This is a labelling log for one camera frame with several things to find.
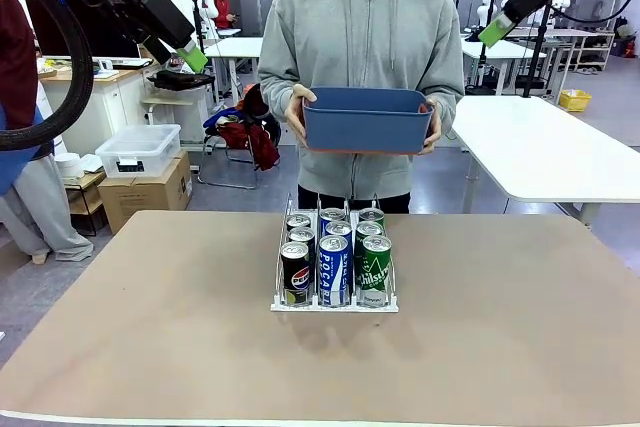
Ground white roll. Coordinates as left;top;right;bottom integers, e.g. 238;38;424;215
53;152;86;179

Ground black bag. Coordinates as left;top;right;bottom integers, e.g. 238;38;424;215
147;69;216;91

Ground white background table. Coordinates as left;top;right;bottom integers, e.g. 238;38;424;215
459;36;549;93
203;36;266;103

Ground black sleeved left arm cable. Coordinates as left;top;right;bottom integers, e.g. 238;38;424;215
0;0;96;152

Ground clear plastic storage bin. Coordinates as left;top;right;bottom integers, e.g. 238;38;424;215
94;124;182;179

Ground blue plastic bin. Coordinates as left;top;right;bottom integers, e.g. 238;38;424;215
302;86;435;156

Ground wooden shelf bench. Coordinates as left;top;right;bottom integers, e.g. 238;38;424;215
504;26;616;73

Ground person's right hand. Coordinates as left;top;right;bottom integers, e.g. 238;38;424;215
284;84;319;148

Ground person's right forearm gray sleeve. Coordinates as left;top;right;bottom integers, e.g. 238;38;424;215
258;64;304;121

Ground large brown cardboard box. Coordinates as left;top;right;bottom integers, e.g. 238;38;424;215
97;149;194;236

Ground white keyboard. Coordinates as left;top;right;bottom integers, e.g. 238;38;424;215
94;59;154;71

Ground person in gray hoodie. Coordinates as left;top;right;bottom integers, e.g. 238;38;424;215
257;0;466;216

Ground white desk wooden top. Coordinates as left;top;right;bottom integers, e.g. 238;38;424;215
39;56;211;156

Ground green Chilsung soda can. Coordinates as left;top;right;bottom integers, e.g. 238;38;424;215
360;234;393;308

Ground person in maroon top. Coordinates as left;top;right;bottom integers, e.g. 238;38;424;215
0;0;95;264

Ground yellow plastic crate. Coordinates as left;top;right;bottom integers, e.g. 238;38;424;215
558;89;593;113

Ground person's left forearm gray sleeve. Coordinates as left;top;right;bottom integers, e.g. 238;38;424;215
427;66;466;126

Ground white wire can dispenser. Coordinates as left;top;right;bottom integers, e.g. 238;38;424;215
270;192;401;313

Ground person's left hand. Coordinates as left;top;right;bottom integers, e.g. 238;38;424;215
418;96;444;156

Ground large white table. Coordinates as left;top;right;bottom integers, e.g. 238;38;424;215
449;95;640;228

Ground person in red top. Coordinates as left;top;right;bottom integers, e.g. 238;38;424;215
214;0;240;31

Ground black tripod stand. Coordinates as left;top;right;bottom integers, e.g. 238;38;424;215
477;41;501;93
522;0;561;98

